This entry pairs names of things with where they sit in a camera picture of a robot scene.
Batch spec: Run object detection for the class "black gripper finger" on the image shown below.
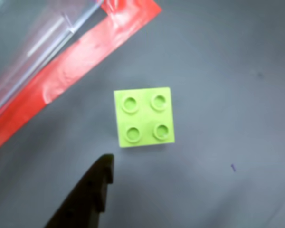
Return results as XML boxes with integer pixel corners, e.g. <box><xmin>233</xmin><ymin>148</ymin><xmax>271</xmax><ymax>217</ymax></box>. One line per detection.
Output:
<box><xmin>44</xmin><ymin>153</ymin><xmax>114</xmax><ymax>228</ymax></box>

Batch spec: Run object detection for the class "green lego block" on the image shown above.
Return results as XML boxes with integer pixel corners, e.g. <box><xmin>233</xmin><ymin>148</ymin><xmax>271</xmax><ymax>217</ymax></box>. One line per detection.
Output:
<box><xmin>113</xmin><ymin>87</ymin><xmax>176</xmax><ymax>148</ymax></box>

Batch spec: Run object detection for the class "transparent acrylic box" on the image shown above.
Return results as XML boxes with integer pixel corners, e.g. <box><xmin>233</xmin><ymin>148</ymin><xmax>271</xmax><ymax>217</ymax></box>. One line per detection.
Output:
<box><xmin>0</xmin><ymin>0</ymin><xmax>105</xmax><ymax>124</ymax></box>

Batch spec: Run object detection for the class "red tape strip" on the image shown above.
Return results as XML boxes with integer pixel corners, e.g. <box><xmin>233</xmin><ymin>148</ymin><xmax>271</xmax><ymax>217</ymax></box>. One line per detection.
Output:
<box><xmin>0</xmin><ymin>0</ymin><xmax>162</xmax><ymax>152</ymax></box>
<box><xmin>99</xmin><ymin>0</ymin><xmax>162</xmax><ymax>19</ymax></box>

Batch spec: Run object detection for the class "gray table mat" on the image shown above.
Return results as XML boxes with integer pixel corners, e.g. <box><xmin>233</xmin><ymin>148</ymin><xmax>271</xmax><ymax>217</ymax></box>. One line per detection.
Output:
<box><xmin>0</xmin><ymin>0</ymin><xmax>285</xmax><ymax>228</ymax></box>

